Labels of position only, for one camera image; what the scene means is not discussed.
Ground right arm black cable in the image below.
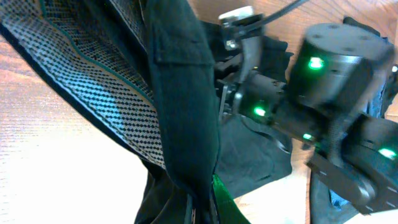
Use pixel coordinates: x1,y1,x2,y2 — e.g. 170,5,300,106
239,0,312,35

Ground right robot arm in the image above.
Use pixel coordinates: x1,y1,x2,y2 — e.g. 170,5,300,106
216,23,397,215

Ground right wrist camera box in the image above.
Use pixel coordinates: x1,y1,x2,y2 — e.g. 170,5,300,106
218,6,264,35

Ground black shorts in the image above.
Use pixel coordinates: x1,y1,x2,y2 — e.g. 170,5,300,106
1,1,292,223

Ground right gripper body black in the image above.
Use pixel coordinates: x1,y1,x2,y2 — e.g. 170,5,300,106
216,36,286,124

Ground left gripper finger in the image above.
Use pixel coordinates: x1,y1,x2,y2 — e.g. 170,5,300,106
212,174,250,224

